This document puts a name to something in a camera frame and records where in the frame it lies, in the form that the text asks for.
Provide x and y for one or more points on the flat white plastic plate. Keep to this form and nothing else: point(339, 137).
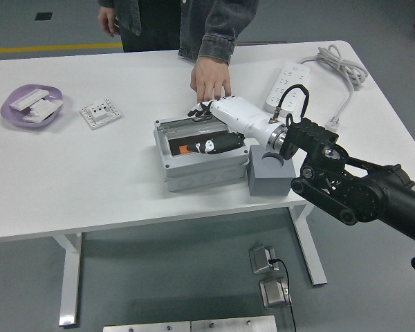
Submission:
point(53, 105)

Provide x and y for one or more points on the person's left hand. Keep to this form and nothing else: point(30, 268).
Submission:
point(211, 77)

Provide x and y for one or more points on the silver floor outlet box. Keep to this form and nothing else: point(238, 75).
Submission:
point(275, 294)
point(261, 259)

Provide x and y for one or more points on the orange cylinder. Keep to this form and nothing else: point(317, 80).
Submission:
point(185, 149)

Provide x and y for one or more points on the person's left forearm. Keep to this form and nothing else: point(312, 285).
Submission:
point(224, 34)

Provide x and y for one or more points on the grey plastic junction box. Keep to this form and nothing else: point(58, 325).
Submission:
point(200, 176)

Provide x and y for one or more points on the grey cube with round hole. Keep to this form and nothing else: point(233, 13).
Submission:
point(269, 180)

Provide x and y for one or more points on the person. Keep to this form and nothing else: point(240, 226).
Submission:
point(155, 27)

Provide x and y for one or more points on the small white plastic part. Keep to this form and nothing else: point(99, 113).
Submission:
point(39, 107)

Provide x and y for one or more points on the long white switch module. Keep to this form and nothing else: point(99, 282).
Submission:
point(27, 98)

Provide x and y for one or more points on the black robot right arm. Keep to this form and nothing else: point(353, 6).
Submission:
point(366, 197)

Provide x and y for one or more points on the white power strip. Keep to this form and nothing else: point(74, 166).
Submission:
point(290, 74)

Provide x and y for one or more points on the white wall socket panel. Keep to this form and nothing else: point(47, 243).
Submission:
point(100, 114)

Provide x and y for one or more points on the person's right hand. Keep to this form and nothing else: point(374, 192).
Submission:
point(109, 22)

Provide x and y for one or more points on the clear hinged box lid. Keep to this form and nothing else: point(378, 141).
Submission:
point(180, 121)

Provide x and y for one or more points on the silver metal plate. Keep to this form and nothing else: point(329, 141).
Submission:
point(145, 327)
point(231, 325)

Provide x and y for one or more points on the purple plate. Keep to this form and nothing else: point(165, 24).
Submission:
point(10, 119)

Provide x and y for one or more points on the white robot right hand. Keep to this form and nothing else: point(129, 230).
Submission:
point(242, 114)

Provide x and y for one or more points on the white table leg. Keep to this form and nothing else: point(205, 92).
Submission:
point(71, 276)
point(311, 256)

